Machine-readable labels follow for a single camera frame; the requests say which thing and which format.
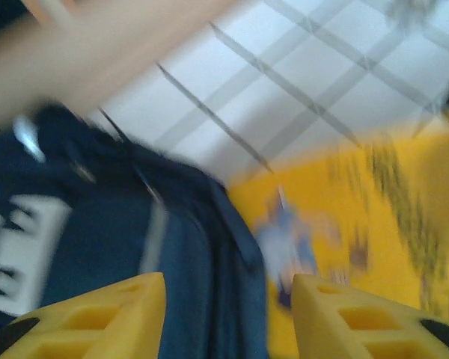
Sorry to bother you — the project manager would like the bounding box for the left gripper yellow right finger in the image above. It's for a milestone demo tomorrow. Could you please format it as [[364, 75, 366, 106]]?
[[291, 274, 449, 359]]

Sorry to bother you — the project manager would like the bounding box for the navy blue backpack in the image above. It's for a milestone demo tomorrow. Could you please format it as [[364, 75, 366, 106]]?
[[0, 104, 270, 359]]

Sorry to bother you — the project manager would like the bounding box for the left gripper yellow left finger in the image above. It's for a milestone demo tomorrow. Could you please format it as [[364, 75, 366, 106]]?
[[0, 271, 166, 359]]

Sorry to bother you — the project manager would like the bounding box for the yellow picture book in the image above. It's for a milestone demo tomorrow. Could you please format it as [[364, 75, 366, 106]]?
[[224, 108, 449, 359]]

